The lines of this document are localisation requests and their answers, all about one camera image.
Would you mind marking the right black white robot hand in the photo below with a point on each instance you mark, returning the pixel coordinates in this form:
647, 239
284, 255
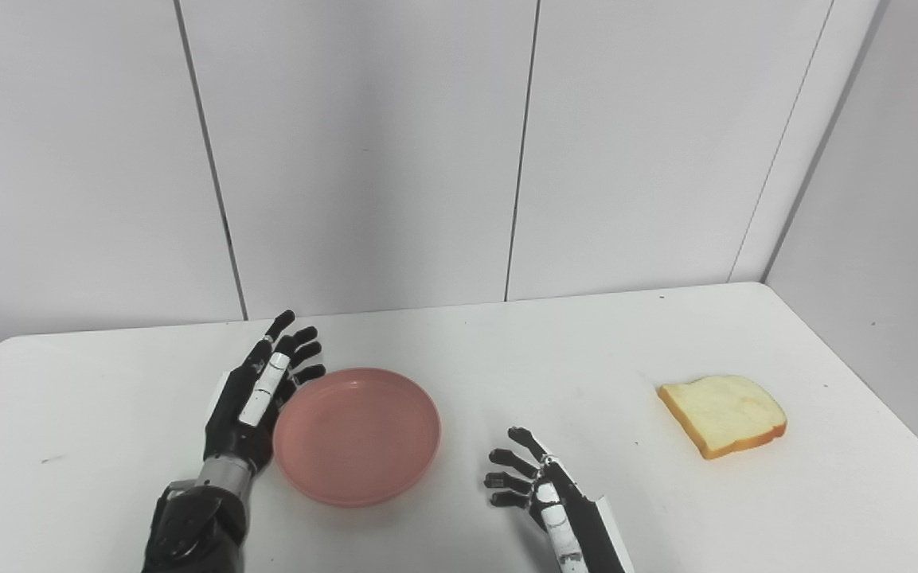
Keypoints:
558, 509

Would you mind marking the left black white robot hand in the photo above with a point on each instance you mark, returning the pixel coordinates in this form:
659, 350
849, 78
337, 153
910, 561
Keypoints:
255, 398

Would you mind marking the pink round plate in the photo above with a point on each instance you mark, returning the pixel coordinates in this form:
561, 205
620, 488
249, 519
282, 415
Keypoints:
357, 436

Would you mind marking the slice of white bread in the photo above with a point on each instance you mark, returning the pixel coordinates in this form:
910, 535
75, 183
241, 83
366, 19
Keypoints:
721, 414

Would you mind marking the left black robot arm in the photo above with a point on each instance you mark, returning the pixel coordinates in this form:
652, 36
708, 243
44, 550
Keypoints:
200, 517

